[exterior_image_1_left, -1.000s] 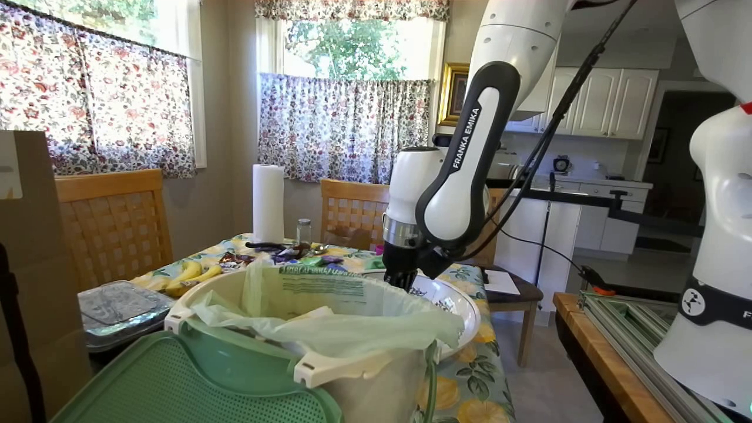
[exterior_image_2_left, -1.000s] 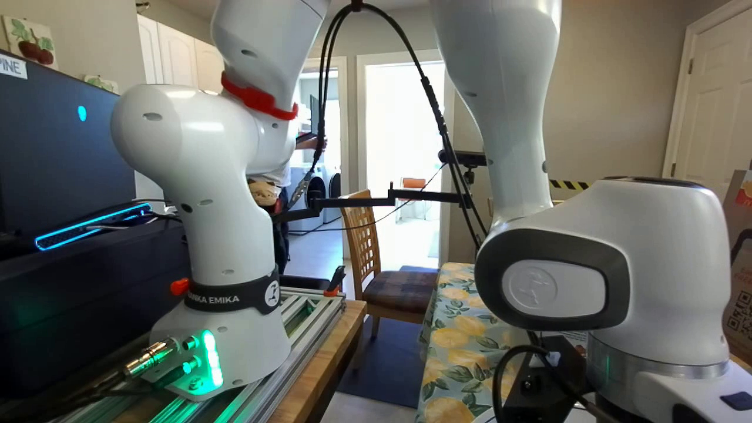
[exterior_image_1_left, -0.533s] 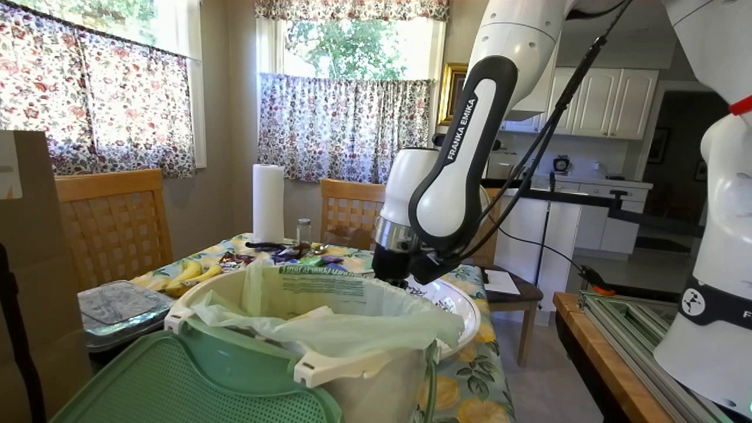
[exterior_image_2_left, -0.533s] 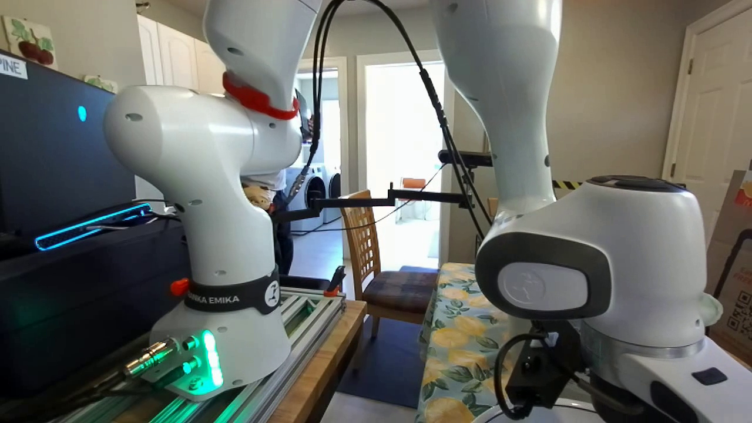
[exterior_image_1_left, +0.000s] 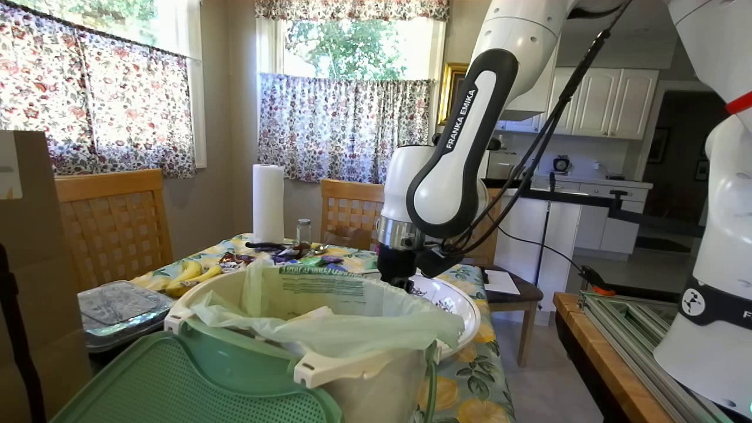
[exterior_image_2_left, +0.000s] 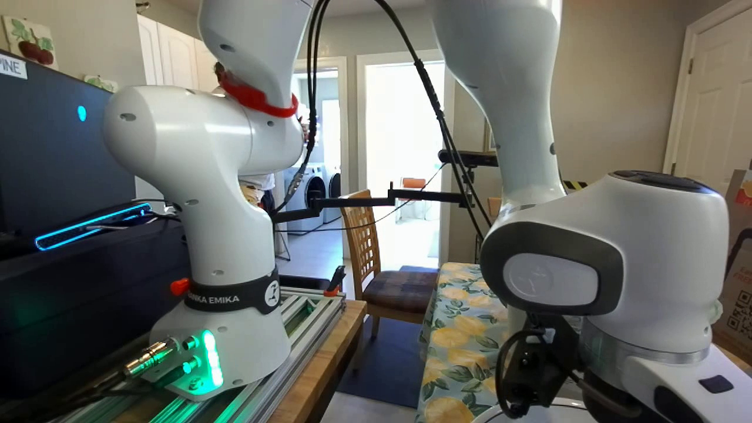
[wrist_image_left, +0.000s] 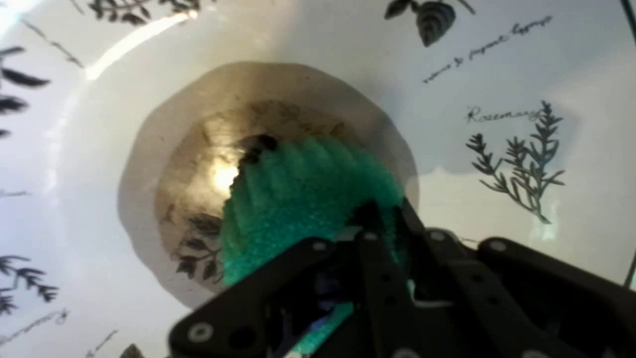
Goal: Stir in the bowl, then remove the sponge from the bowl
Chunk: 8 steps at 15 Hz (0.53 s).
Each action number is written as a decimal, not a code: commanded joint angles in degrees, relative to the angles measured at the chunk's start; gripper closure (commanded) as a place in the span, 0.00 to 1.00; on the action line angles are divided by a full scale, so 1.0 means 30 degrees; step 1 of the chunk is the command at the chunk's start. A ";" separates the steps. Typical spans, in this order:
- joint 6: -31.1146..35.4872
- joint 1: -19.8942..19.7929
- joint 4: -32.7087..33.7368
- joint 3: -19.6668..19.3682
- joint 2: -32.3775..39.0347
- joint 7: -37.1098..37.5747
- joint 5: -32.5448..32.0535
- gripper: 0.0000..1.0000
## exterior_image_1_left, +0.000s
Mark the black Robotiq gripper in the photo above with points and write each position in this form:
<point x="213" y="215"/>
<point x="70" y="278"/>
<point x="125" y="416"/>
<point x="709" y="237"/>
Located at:
<point x="398" y="271"/>

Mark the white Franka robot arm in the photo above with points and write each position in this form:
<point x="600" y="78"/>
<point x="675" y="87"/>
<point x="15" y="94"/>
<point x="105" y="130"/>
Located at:
<point x="438" y="197"/>

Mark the white bowl with leaf print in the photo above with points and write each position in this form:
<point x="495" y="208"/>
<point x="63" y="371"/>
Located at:
<point x="459" y="309"/>

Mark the wooden lattice-back chair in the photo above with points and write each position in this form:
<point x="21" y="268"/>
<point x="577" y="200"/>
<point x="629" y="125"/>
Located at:
<point x="114" y="227"/>
<point x="352" y="215"/>

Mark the clear bin with green bag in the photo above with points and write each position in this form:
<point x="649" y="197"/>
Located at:
<point x="330" y="329"/>

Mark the small glass shaker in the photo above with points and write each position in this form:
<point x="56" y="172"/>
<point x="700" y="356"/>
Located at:
<point x="303" y="232"/>

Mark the white paper sheet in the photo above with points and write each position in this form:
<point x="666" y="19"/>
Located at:
<point x="500" y="282"/>

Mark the wooden chair with dark cushion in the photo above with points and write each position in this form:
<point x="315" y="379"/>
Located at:
<point x="524" y="301"/>

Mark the lemon print tablecloth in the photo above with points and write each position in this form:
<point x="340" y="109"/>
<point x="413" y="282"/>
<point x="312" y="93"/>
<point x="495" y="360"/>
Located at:
<point x="471" y="385"/>

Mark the white paper towel roll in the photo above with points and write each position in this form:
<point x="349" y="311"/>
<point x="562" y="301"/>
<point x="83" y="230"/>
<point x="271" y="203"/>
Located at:
<point x="268" y="203"/>

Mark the narrow floral cafe curtain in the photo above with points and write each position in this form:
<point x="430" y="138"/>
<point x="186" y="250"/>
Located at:
<point x="343" y="125"/>

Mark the gold framed picture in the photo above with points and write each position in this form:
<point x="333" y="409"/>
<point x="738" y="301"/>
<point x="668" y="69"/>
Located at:
<point x="452" y="94"/>

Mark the white kitchen base cabinets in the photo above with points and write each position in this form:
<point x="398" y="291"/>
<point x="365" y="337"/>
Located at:
<point x="601" y="227"/>

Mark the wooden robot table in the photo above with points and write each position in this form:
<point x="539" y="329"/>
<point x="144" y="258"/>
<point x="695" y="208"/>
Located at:
<point x="601" y="360"/>

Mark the white framed window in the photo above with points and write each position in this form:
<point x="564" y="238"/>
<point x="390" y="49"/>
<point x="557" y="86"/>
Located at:
<point x="343" y="49"/>
<point x="118" y="16"/>

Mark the green plastic bin lid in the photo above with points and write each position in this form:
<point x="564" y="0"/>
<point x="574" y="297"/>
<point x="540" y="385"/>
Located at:
<point x="171" y="385"/>

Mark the floral curtain valance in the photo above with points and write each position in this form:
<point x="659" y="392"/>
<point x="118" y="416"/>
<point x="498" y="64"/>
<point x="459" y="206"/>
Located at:
<point x="352" y="9"/>

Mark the foil tray with blue cloth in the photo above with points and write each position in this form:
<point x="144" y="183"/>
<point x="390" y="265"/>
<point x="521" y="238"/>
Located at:
<point x="119" y="309"/>

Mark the wide floral cafe curtain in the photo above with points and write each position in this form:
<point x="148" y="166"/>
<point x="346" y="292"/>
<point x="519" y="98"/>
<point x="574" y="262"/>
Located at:
<point x="94" y="94"/>

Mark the brown cardboard box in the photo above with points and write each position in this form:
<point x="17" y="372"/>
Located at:
<point x="30" y="274"/>

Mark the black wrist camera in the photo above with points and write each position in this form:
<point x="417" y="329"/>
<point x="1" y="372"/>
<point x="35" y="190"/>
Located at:
<point x="443" y="260"/>

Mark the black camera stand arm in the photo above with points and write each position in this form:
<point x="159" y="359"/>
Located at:
<point x="579" y="198"/>

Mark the white kitchen wall cabinets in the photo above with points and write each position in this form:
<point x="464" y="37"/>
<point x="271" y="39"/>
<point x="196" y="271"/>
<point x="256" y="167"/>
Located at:
<point x="601" y="102"/>

